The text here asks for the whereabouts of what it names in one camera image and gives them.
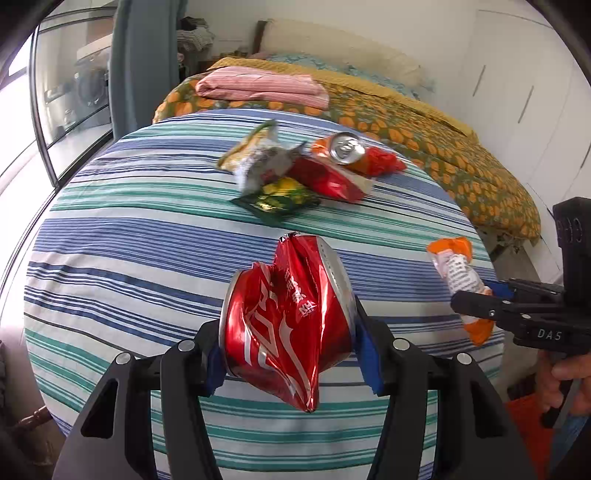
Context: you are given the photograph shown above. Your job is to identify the cream padded headboard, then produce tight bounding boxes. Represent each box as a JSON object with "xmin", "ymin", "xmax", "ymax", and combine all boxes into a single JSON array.
[{"xmin": 256, "ymin": 18, "xmax": 423, "ymax": 86}]

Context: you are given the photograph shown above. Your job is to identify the bed frame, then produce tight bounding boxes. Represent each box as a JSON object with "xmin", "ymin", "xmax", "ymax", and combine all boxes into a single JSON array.
[{"xmin": 480, "ymin": 226, "xmax": 527, "ymax": 260}]

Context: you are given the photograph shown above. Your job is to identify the orange item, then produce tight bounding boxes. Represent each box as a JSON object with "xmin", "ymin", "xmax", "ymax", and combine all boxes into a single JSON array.
[{"xmin": 505, "ymin": 394, "xmax": 557, "ymax": 480}]

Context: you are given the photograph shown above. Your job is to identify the white wardrobe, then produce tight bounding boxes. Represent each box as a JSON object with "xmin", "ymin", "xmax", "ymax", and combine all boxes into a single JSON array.
[{"xmin": 434, "ymin": 9, "xmax": 591, "ymax": 287}]

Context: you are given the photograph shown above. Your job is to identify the person's right hand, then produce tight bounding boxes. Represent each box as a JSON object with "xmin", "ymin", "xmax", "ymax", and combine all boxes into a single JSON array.
[{"xmin": 536, "ymin": 352, "xmax": 591, "ymax": 414}]

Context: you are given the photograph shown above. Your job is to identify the crushed red soda can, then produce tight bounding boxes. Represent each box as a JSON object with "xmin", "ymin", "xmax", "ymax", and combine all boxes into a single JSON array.
[{"xmin": 219, "ymin": 232, "xmax": 358, "ymax": 414}]

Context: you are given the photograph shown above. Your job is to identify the washing machine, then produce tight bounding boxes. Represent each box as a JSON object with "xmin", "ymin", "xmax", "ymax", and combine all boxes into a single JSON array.
[{"xmin": 74, "ymin": 55, "xmax": 112, "ymax": 109}]

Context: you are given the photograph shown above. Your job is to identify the orange white snack wrapper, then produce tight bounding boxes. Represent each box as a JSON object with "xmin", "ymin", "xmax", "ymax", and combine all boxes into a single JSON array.
[{"xmin": 426, "ymin": 237, "xmax": 496, "ymax": 347}]

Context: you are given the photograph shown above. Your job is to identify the folded pink striped sheet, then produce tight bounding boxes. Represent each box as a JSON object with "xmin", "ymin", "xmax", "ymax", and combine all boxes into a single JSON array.
[{"xmin": 195, "ymin": 66, "xmax": 331, "ymax": 110}]

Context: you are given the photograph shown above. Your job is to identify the red plastic bag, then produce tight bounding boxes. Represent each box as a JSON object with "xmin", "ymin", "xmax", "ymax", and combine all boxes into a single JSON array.
[{"xmin": 360, "ymin": 147, "xmax": 408, "ymax": 177}]

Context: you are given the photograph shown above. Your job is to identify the blue curtain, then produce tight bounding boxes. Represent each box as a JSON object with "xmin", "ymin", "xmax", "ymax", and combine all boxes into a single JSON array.
[{"xmin": 108, "ymin": 0, "xmax": 188, "ymax": 139}]

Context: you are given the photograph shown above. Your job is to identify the teal floral pillow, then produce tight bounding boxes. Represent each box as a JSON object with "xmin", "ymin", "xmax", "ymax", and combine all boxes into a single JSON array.
[
  {"xmin": 268, "ymin": 53, "xmax": 352, "ymax": 75},
  {"xmin": 346, "ymin": 65, "xmax": 421, "ymax": 100}
]

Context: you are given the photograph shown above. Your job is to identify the yellow blanket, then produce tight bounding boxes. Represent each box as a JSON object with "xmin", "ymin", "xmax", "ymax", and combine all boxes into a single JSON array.
[{"xmin": 208, "ymin": 56, "xmax": 481, "ymax": 139}]

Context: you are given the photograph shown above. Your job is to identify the orange soda can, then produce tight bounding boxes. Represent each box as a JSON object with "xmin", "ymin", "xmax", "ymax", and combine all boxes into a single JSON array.
[{"xmin": 311, "ymin": 131, "xmax": 370, "ymax": 174}]

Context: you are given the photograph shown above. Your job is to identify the silver chip bag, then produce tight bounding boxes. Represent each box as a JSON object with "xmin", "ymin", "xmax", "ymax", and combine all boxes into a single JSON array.
[{"xmin": 217, "ymin": 119, "xmax": 309, "ymax": 195}]

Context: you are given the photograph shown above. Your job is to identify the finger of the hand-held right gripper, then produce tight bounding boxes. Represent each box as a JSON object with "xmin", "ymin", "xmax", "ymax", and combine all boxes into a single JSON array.
[
  {"xmin": 450, "ymin": 290, "xmax": 561, "ymax": 333},
  {"xmin": 484, "ymin": 278, "xmax": 566, "ymax": 302}
]

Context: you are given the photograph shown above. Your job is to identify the striped round tablecloth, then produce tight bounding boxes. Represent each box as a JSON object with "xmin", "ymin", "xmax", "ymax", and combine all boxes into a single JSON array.
[{"xmin": 23, "ymin": 108, "xmax": 506, "ymax": 480}]

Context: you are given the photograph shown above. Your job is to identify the pile of clothes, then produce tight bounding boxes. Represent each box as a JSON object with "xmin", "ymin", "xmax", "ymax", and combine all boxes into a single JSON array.
[{"xmin": 177, "ymin": 16, "xmax": 215, "ymax": 54}]

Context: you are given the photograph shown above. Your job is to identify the dark green snack packet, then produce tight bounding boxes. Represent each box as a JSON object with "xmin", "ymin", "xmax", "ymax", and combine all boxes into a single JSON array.
[{"xmin": 231, "ymin": 178, "xmax": 321, "ymax": 227}]

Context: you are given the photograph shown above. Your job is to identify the red snack packet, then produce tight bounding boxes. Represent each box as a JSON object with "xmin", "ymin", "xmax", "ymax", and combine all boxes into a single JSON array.
[{"xmin": 286, "ymin": 154, "xmax": 376, "ymax": 204}]

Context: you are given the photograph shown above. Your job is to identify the person's leg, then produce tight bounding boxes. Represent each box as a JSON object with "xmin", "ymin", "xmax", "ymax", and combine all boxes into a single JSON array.
[{"xmin": 547, "ymin": 413, "xmax": 591, "ymax": 480}]

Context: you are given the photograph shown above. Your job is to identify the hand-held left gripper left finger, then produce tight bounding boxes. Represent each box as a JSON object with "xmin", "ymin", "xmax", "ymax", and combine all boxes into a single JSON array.
[{"xmin": 53, "ymin": 318, "xmax": 229, "ymax": 480}]

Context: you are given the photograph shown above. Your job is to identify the black framed glass door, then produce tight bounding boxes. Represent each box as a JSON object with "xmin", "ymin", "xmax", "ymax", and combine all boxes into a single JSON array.
[{"xmin": 30, "ymin": 7, "xmax": 116, "ymax": 188}]

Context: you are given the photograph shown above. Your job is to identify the orange floral duvet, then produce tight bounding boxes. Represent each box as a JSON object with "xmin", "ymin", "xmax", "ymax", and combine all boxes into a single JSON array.
[{"xmin": 152, "ymin": 74, "xmax": 542, "ymax": 243}]

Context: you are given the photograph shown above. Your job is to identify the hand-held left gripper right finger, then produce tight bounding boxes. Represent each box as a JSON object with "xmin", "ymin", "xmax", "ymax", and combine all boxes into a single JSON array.
[{"xmin": 353, "ymin": 298, "xmax": 539, "ymax": 480}]

